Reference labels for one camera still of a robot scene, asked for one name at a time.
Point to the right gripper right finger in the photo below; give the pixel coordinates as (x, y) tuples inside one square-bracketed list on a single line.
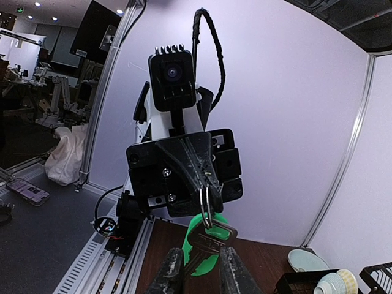
[(234, 276)]

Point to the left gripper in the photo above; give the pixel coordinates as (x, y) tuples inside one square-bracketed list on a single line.
[(177, 168)]

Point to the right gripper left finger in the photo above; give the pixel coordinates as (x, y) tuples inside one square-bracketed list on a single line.
[(170, 277)]

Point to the black wire dish rack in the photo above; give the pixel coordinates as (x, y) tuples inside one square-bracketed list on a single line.
[(377, 278)]

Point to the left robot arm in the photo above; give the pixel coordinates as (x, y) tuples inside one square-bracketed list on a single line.
[(155, 125)]

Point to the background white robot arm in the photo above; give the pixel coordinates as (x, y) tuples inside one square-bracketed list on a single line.
[(50, 118)]

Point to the light blue ceramic plate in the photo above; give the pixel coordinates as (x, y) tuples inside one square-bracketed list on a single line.
[(305, 261)]

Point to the light blue striped bowl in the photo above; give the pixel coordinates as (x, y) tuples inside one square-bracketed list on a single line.
[(332, 283)]

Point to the yellow checked bowl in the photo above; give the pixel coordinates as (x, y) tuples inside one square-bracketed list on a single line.
[(350, 281)]

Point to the white plastic bag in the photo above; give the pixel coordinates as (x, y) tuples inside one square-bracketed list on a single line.
[(64, 162)]

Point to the aluminium front rail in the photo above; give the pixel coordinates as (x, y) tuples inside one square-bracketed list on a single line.
[(97, 270)]

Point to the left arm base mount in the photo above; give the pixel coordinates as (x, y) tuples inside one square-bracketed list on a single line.
[(121, 233)]

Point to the left aluminium frame post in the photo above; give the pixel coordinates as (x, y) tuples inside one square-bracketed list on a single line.
[(125, 25)]

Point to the aluminium frame post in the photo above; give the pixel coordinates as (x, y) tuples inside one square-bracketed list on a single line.
[(125, 25), (346, 156)]

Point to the right aluminium frame post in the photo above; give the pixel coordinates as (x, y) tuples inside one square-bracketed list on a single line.
[(346, 156)]

